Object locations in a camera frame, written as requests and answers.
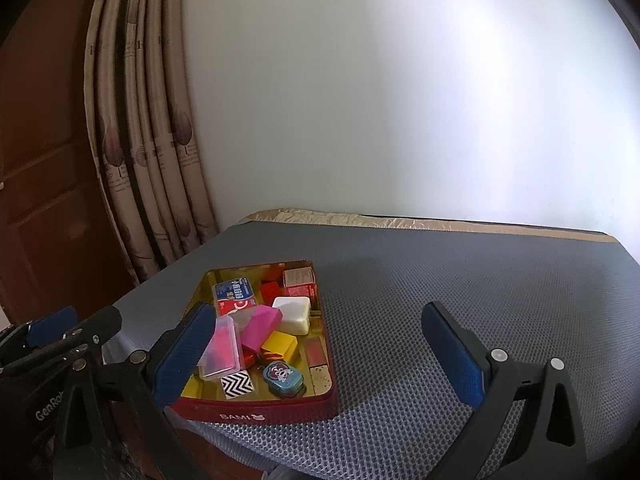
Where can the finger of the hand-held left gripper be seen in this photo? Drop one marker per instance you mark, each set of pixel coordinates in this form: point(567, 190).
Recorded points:
point(97, 325)
point(50, 327)

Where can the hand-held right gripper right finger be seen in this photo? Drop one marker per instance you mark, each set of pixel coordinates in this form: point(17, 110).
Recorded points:
point(460, 360)

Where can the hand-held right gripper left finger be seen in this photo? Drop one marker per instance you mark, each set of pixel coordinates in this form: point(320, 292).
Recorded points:
point(182, 355)

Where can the long gold tin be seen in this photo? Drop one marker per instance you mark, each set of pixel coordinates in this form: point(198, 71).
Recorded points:
point(197, 389)

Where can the clear plastic case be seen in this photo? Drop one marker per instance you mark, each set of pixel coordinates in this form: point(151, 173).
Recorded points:
point(221, 347)

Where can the red rounded box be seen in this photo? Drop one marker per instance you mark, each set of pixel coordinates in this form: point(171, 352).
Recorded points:
point(248, 357)

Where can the clear playing card case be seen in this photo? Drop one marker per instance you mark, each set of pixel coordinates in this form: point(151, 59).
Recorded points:
point(237, 295)

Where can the pink plastic case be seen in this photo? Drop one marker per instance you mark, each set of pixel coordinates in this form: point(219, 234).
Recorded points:
point(260, 327)

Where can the gold red striped box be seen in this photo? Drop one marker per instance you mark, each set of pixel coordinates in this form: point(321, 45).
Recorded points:
point(280, 347)

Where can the teal cartoon tin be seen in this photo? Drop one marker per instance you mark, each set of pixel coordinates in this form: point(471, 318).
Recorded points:
point(282, 376)

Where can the red plastic block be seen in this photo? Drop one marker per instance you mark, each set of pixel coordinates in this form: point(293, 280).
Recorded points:
point(270, 291)

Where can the white square box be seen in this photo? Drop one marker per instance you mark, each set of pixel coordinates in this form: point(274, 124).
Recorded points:
point(292, 315)

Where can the red tin box gold inside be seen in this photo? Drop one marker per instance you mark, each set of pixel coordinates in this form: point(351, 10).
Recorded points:
point(300, 407)

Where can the grey textured mat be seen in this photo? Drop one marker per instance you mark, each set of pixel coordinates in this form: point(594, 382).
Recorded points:
point(450, 270)

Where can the brown wooden wardrobe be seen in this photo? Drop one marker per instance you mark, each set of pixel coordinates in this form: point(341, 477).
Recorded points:
point(45, 160)

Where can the beige tablecloth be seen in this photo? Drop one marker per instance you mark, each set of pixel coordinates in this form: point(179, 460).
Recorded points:
point(310, 217)

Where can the beige patterned curtain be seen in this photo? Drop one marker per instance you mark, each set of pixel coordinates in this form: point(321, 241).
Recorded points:
point(150, 135)

